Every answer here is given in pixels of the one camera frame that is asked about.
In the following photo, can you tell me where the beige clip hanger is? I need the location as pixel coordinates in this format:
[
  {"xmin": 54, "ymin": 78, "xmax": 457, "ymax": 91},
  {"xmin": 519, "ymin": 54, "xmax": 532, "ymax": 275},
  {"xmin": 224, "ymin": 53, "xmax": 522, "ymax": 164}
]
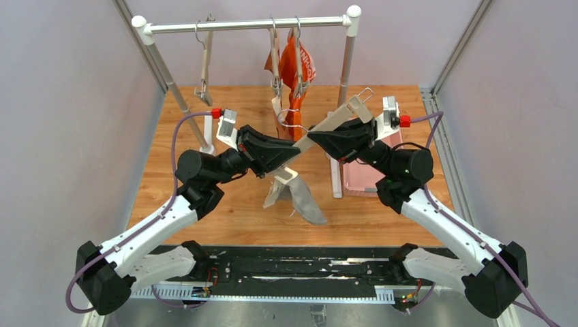
[
  {"xmin": 194, "ymin": 31, "xmax": 213, "ymax": 107},
  {"xmin": 270, "ymin": 17, "xmax": 282, "ymax": 119},
  {"xmin": 292, "ymin": 16, "xmax": 309, "ymax": 99},
  {"xmin": 271, "ymin": 95, "xmax": 374, "ymax": 185}
]

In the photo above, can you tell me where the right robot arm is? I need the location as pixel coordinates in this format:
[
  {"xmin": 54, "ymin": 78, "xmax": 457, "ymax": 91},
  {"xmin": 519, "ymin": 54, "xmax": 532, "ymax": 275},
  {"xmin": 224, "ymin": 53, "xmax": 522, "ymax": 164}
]
[{"xmin": 307, "ymin": 119, "xmax": 528, "ymax": 318}]

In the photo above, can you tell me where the orange underwear white trim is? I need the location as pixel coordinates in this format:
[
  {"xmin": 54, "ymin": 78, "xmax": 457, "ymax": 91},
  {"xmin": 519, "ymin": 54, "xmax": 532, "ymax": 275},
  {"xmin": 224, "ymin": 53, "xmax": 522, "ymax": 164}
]
[{"xmin": 279, "ymin": 34, "xmax": 316, "ymax": 140}]

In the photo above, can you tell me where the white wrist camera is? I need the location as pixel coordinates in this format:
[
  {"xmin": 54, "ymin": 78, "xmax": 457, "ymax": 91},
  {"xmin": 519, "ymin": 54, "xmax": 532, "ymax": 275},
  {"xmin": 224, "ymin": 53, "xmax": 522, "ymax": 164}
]
[
  {"xmin": 216, "ymin": 109, "xmax": 238, "ymax": 150},
  {"xmin": 376, "ymin": 96, "xmax": 400, "ymax": 140}
]

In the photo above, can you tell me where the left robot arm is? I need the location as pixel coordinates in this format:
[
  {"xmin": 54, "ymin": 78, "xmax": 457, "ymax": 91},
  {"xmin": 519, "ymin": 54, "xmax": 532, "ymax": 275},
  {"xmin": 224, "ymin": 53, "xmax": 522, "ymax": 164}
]
[{"xmin": 66, "ymin": 125, "xmax": 302, "ymax": 315}]

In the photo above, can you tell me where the pink plastic basket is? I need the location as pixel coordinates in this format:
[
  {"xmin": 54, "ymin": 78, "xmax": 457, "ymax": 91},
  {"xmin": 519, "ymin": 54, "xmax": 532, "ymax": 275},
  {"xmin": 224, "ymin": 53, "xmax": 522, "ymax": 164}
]
[{"xmin": 340, "ymin": 114, "xmax": 402, "ymax": 197}]

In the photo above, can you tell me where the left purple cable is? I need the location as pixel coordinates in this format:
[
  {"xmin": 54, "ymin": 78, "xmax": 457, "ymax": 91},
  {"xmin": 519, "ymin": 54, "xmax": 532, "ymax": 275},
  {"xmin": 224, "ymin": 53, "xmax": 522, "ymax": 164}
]
[{"xmin": 65, "ymin": 107, "xmax": 224, "ymax": 315}]

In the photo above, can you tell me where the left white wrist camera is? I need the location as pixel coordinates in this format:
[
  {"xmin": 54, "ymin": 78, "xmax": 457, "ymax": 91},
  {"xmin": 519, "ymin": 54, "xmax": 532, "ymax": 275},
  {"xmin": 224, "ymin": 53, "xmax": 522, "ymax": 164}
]
[{"xmin": 216, "ymin": 109, "xmax": 238, "ymax": 150}]

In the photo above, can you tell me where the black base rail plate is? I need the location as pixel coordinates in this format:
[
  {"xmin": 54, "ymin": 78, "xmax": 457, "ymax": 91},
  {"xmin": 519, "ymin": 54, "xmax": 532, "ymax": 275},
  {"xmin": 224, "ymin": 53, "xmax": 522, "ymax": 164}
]
[{"xmin": 127, "ymin": 245, "xmax": 432, "ymax": 305}]

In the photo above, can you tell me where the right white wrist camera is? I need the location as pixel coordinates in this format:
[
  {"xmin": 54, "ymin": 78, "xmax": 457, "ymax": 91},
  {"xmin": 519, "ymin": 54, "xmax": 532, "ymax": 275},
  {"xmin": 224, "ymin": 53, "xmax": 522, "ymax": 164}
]
[{"xmin": 376, "ymin": 96, "xmax": 400, "ymax": 140}]

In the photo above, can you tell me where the white clothes rack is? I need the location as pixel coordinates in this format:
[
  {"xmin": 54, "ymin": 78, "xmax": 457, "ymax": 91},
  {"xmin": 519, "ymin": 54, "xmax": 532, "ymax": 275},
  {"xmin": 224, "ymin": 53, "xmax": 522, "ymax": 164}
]
[{"xmin": 131, "ymin": 5, "xmax": 362, "ymax": 200}]

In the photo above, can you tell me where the empty beige clip hanger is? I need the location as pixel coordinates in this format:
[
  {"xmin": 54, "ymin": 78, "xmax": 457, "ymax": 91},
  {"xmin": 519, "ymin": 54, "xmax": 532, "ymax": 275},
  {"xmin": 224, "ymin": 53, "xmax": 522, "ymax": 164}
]
[{"xmin": 194, "ymin": 31, "xmax": 213, "ymax": 107}]

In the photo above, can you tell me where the brown underwear white waistband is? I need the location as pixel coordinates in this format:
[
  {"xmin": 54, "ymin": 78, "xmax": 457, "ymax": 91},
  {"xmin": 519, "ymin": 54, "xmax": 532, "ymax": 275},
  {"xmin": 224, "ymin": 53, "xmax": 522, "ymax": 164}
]
[{"xmin": 264, "ymin": 28, "xmax": 292, "ymax": 140}]

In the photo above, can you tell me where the grey underwear white waistband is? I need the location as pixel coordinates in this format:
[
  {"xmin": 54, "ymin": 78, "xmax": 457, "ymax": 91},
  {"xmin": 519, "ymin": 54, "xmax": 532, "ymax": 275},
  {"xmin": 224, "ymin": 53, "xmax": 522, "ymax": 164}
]
[{"xmin": 263, "ymin": 168, "xmax": 327, "ymax": 225}]

